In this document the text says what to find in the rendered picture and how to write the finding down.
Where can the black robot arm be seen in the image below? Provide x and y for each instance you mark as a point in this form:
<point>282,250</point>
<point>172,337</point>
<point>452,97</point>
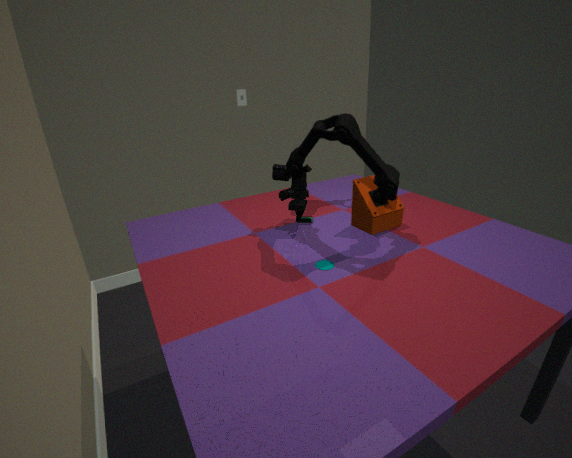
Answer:
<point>348,133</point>

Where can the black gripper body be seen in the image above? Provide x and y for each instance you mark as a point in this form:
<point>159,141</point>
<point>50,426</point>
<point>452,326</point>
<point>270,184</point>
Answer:
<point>300,192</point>

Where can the teal circle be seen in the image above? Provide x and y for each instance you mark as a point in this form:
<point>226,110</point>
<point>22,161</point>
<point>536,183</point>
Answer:
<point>324,265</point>

